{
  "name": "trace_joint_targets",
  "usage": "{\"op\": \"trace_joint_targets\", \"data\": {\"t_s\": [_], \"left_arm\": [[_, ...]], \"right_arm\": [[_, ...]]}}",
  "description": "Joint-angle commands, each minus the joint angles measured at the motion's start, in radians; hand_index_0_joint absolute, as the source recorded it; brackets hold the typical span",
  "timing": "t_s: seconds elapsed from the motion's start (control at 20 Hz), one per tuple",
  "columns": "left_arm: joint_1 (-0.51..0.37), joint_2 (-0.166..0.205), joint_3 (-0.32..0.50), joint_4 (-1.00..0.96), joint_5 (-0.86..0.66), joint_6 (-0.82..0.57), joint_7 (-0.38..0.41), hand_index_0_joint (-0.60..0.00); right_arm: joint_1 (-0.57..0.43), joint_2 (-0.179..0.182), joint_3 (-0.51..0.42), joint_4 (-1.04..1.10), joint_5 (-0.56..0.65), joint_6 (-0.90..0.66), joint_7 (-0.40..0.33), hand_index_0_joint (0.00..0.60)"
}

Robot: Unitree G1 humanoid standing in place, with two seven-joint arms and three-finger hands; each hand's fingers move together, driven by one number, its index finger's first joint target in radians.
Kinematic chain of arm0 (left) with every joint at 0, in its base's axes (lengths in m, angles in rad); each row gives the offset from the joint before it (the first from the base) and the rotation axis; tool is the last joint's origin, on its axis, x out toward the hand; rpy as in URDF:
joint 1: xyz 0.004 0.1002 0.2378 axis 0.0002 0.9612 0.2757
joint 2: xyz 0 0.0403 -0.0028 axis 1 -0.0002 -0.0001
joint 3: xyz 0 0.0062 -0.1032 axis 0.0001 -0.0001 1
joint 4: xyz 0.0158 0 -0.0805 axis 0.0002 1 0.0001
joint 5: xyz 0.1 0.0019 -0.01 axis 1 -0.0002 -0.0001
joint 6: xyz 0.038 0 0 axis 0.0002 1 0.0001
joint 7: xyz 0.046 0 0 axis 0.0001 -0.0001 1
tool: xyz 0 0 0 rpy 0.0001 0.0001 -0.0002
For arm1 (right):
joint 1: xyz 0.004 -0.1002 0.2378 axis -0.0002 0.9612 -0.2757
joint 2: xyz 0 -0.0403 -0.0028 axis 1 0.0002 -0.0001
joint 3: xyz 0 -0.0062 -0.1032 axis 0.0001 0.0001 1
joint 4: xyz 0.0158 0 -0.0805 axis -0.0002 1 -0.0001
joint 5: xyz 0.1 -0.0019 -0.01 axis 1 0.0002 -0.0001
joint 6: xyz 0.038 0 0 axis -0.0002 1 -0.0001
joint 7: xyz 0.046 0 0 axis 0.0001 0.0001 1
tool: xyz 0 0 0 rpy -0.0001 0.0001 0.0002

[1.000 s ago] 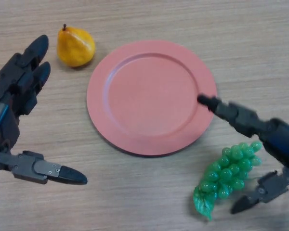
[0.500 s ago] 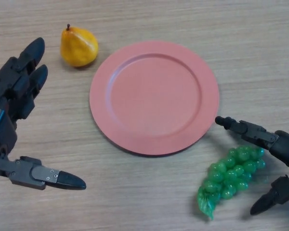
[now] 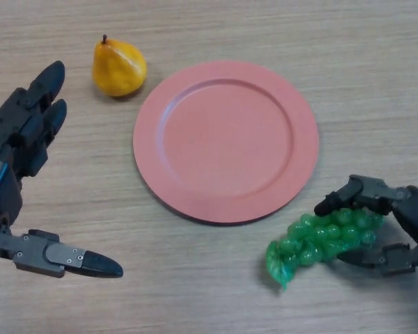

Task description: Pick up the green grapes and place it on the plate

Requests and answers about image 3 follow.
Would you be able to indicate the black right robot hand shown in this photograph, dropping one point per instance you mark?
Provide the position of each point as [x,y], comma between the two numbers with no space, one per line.
[414,215]

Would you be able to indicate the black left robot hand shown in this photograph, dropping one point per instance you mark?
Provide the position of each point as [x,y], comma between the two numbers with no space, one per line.
[3,188]

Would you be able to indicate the green grapes bunch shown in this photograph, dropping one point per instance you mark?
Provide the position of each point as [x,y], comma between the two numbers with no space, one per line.
[320,240]

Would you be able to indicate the pink round plate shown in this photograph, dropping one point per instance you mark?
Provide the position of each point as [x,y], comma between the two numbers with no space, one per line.
[226,142]

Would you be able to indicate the yellow pear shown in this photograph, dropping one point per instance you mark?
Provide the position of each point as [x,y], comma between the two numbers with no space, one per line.
[118,69]

